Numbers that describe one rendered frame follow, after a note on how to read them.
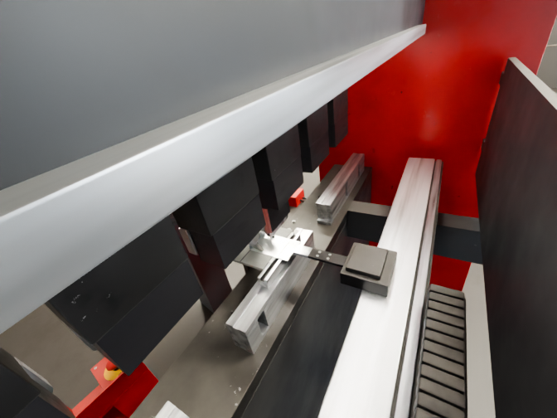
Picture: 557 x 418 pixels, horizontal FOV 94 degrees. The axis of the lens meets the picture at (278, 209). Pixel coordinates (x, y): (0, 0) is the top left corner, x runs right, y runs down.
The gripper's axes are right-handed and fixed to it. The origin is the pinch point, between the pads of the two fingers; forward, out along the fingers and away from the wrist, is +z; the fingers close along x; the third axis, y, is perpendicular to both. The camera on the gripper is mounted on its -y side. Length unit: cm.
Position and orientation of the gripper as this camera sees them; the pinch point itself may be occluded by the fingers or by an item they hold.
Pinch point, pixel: (264, 241)
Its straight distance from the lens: 79.3
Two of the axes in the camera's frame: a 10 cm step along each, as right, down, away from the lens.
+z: 6.7, 7.3, 0.9
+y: 5.5, -4.2, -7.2
